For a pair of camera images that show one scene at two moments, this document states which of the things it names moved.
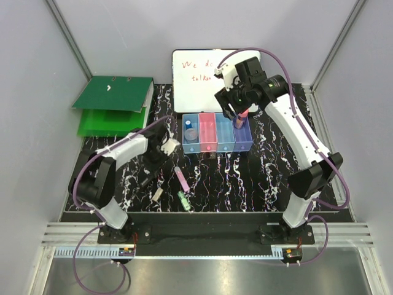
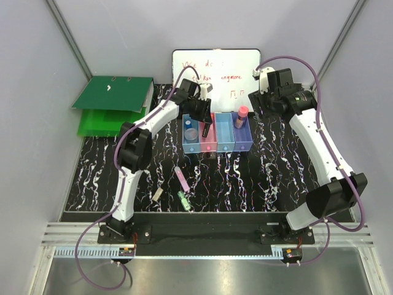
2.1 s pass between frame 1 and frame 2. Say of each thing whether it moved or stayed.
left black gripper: moved
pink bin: stayed
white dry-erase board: stayed
